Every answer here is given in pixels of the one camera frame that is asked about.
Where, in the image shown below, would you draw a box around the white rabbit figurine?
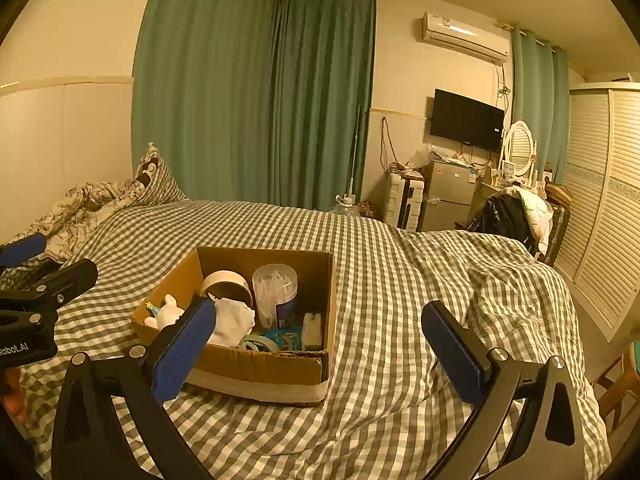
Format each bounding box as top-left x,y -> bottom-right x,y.
144,293 -> 184,331

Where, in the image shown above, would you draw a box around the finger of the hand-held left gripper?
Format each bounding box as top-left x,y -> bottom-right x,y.
0,258 -> 99,313
0,232 -> 48,270

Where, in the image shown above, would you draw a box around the white garment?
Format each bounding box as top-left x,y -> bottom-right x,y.
505,186 -> 554,247

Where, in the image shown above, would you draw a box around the black jacket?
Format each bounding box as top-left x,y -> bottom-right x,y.
469,193 -> 532,252

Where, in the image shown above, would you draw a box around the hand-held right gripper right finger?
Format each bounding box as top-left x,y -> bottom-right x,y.
421,301 -> 587,480

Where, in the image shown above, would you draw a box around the blue tape dispenser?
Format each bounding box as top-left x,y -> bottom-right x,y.
237,327 -> 304,354

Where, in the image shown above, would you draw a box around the black wall television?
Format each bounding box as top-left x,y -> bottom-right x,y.
429,88 -> 506,152

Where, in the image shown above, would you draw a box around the white ribbed suitcase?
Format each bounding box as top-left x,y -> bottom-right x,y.
383,173 -> 425,231

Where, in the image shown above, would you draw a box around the white mop pole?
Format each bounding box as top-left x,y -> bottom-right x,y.
347,106 -> 362,202

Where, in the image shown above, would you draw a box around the floral print quilt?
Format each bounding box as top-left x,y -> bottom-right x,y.
0,179 -> 147,263

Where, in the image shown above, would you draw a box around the brown suitcase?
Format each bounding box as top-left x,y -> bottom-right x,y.
537,184 -> 572,267

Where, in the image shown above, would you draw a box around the clear water bottle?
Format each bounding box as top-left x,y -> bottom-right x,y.
332,194 -> 362,219

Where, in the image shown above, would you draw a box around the checkered pillow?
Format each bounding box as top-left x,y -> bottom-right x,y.
131,142 -> 189,207

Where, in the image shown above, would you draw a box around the small silver fridge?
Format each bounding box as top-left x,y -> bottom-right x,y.
417,159 -> 476,234

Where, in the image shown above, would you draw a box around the beige tape roll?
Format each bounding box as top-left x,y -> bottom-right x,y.
200,270 -> 255,311

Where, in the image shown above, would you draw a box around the green corner curtain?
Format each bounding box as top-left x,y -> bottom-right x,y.
270,0 -> 377,212

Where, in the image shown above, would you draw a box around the white air conditioner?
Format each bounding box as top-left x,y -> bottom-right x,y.
420,11 -> 511,65

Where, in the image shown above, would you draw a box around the white oval vanity mirror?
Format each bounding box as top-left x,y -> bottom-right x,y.
501,120 -> 537,177

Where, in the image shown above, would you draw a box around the clear cotton swab container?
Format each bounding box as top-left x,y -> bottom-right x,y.
251,263 -> 300,331

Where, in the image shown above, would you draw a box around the brown cardboard box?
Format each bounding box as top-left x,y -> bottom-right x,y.
131,246 -> 335,407

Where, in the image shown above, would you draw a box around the white sock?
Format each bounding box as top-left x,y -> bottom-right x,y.
207,297 -> 257,349

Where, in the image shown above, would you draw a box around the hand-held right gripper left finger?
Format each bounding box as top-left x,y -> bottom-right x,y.
51,296 -> 217,480

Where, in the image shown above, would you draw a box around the wide green curtain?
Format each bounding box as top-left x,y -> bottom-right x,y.
131,0 -> 282,204

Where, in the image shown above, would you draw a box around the wooden stool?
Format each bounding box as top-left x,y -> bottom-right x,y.
594,344 -> 640,438

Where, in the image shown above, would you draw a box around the person's left hand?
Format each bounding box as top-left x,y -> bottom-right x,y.
0,366 -> 27,426

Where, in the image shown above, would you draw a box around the plastic bag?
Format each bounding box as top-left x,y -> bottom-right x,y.
407,142 -> 440,170

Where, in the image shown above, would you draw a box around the white louvered wardrobe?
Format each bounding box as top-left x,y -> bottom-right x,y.
552,80 -> 640,345

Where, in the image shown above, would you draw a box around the narrow green curtain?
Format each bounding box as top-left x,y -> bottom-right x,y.
510,26 -> 571,187

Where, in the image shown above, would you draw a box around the hanging wall cables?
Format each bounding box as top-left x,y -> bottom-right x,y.
379,116 -> 401,173

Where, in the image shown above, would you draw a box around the grey checkered blanket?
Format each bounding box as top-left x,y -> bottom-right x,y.
20,199 -> 612,480

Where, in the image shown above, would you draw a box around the white cream tube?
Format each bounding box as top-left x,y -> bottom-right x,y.
301,311 -> 325,352

